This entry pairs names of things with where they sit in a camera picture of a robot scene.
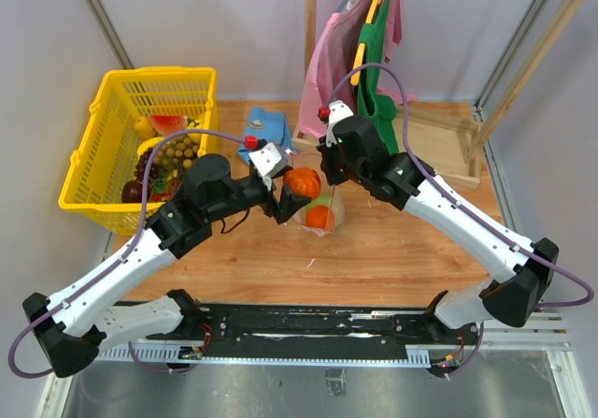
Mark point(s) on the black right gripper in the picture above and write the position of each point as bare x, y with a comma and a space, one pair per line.
326, 152

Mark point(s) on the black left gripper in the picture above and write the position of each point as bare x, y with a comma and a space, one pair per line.
288, 205

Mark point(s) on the clear zip bag orange zipper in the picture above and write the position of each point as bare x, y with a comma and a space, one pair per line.
312, 160

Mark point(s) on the green cabbage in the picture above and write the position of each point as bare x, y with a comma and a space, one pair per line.
334, 203

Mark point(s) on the yellow bell pepper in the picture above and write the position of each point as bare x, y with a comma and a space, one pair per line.
195, 122

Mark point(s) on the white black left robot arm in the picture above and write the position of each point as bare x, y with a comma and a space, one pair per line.
74, 325

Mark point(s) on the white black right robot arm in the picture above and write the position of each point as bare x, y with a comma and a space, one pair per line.
519, 269

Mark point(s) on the green hanging shirt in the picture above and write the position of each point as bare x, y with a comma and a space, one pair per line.
378, 108

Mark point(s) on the blue cartoon print cloth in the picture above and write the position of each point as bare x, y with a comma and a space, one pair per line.
268, 125

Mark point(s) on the pink hanging shirt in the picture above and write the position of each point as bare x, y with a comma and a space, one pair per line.
333, 58

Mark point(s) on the green grape bunch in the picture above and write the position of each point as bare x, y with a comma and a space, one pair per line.
179, 153

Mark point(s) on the red cherry cluster with leaves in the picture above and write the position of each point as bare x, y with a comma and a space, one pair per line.
164, 189

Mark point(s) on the purple grape bunch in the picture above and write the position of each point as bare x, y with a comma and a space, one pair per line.
140, 168

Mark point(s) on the watermelon slice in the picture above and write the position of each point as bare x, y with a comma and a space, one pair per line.
166, 125

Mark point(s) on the yellow banana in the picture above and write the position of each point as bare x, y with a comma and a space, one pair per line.
148, 144

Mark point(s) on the dark red apple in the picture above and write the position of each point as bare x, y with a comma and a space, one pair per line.
132, 192

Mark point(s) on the yellow plastic basket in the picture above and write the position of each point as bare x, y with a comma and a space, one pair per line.
107, 154

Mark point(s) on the yellow lemon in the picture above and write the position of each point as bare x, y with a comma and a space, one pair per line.
143, 128

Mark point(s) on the yellow clothes hanger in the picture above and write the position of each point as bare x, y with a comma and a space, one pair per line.
371, 40

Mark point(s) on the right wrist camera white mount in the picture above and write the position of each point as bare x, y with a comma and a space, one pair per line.
335, 113

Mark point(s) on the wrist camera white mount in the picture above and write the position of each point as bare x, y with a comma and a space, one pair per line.
268, 159
335, 113

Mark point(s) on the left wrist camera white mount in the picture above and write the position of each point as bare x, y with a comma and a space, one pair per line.
268, 159

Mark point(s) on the wooden clothes rack frame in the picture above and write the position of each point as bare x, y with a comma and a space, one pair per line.
450, 52

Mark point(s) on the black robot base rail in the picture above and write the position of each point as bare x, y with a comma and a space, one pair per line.
321, 336

